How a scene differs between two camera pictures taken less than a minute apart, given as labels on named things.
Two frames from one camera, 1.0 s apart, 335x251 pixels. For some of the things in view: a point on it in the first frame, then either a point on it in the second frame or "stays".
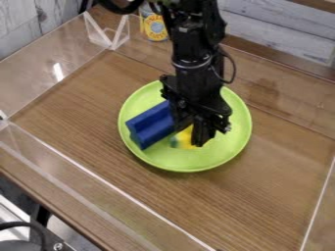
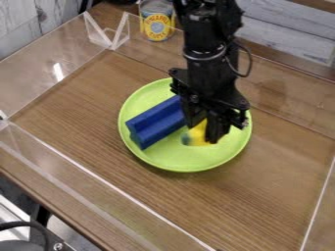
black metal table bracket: (44, 239) stays
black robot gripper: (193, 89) → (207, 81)
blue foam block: (152, 125) stays
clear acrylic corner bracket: (104, 36) stays
